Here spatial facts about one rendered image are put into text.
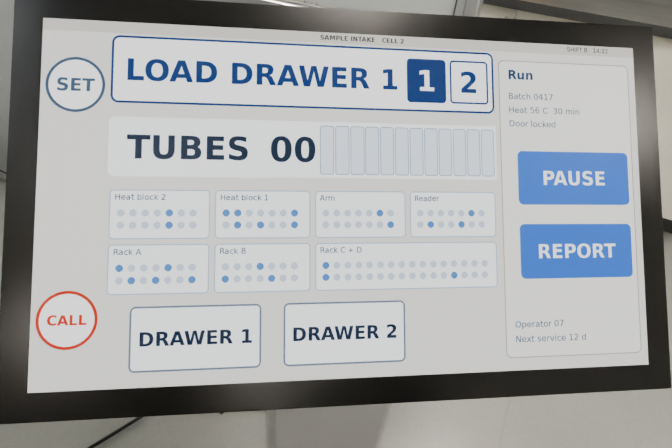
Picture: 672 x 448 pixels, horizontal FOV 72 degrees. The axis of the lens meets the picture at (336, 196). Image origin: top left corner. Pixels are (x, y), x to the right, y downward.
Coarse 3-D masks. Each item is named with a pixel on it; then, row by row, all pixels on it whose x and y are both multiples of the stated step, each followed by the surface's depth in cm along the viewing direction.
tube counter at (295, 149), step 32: (288, 128) 35; (320, 128) 36; (352, 128) 36; (384, 128) 36; (416, 128) 37; (448, 128) 37; (480, 128) 37; (288, 160) 35; (320, 160) 36; (352, 160) 36; (384, 160) 36; (416, 160) 37; (448, 160) 37; (480, 160) 37
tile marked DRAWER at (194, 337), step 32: (128, 320) 33; (160, 320) 33; (192, 320) 34; (224, 320) 34; (256, 320) 34; (128, 352) 33; (160, 352) 33; (192, 352) 33; (224, 352) 34; (256, 352) 34
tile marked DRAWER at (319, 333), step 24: (288, 312) 34; (312, 312) 35; (336, 312) 35; (360, 312) 35; (384, 312) 35; (288, 336) 34; (312, 336) 35; (336, 336) 35; (360, 336) 35; (384, 336) 35; (288, 360) 34; (312, 360) 34; (336, 360) 35; (360, 360) 35; (384, 360) 35
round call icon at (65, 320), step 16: (96, 288) 33; (48, 304) 32; (64, 304) 32; (80, 304) 33; (96, 304) 33; (48, 320) 32; (64, 320) 32; (80, 320) 33; (96, 320) 33; (48, 336) 32; (64, 336) 32; (80, 336) 32; (96, 336) 33; (32, 352) 32; (48, 352) 32
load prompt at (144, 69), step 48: (144, 48) 34; (192, 48) 35; (240, 48) 35; (288, 48) 36; (336, 48) 36; (384, 48) 37; (144, 96) 34; (192, 96) 35; (240, 96) 35; (288, 96) 36; (336, 96) 36; (384, 96) 37; (432, 96) 37; (480, 96) 38
